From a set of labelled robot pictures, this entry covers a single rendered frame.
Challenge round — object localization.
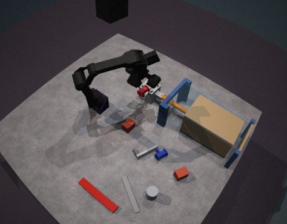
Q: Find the reddish-brown box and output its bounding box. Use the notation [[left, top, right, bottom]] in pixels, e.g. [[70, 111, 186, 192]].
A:
[[121, 118, 135, 133], [173, 166, 189, 181]]

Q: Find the l-shaped crank handle with blue knob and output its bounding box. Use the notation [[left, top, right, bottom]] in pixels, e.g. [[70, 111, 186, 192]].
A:
[[133, 145, 168, 161]]

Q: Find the red flat bar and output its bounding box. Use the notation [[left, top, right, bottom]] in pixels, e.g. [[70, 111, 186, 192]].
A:
[[78, 178, 118, 213]]

